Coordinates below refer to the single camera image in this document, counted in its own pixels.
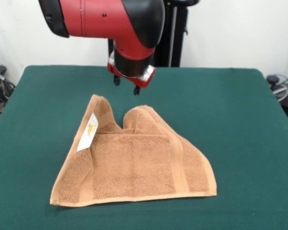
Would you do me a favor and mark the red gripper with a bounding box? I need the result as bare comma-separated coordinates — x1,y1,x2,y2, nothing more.
107,61,156,96

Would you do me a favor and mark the orange terry towel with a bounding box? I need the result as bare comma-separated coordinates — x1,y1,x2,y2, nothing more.
49,94,218,207

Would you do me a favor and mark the dark green table cloth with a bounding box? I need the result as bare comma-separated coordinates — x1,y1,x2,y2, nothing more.
0,65,288,230

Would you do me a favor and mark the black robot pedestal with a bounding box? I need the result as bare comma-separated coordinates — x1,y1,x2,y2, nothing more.
107,0,201,68

